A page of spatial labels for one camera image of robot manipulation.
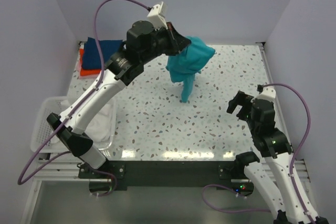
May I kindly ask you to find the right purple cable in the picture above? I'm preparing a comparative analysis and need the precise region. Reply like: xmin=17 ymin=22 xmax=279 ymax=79
xmin=203 ymin=82 xmax=318 ymax=224

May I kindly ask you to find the folded orange t shirt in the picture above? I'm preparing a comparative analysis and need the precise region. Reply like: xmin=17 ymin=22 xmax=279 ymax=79
xmin=79 ymin=49 xmax=103 ymax=77

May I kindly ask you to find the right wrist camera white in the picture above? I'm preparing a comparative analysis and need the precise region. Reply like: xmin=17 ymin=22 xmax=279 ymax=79
xmin=255 ymin=85 xmax=276 ymax=102

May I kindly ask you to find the white plastic basket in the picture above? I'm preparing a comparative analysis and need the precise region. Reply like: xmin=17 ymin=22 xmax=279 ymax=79
xmin=30 ymin=96 xmax=109 ymax=153

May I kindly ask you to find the purple cable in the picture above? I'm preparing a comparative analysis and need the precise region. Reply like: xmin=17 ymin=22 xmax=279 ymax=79
xmin=17 ymin=0 xmax=155 ymax=187
xmin=203 ymin=82 xmax=318 ymax=224

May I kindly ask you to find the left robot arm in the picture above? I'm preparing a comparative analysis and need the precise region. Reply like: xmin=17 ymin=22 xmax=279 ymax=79
xmin=47 ymin=20 xmax=191 ymax=178

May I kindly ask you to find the white t shirt in basket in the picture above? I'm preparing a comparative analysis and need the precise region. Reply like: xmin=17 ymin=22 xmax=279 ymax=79
xmin=47 ymin=97 xmax=117 ymax=150

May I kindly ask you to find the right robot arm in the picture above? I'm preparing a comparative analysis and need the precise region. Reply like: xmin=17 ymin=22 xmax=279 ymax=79
xmin=227 ymin=87 xmax=328 ymax=223

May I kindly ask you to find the folded navy blue t shirt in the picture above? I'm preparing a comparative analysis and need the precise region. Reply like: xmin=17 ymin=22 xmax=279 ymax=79
xmin=81 ymin=37 xmax=122 ymax=70

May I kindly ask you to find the teal t shirt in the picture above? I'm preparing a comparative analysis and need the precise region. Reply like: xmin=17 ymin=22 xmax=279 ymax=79
xmin=166 ymin=36 xmax=215 ymax=103

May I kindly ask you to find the folded pink t shirt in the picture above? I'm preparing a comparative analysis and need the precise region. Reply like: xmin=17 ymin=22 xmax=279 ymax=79
xmin=77 ymin=48 xmax=100 ymax=79

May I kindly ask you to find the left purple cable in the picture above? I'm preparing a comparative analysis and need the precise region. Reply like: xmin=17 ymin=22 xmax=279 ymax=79
xmin=17 ymin=0 xmax=155 ymax=187

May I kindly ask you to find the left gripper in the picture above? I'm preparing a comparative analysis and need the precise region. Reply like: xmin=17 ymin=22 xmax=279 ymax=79
xmin=140 ymin=21 xmax=191 ymax=64

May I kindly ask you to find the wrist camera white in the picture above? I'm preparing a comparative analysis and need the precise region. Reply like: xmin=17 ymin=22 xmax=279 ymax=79
xmin=255 ymin=85 xmax=276 ymax=102
xmin=147 ymin=1 xmax=168 ymax=30

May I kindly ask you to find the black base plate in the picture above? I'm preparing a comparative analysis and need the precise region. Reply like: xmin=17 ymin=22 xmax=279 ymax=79
xmin=77 ymin=161 xmax=255 ymax=196

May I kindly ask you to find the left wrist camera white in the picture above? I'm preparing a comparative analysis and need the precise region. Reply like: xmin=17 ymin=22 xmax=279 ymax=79
xmin=147 ymin=1 xmax=168 ymax=30

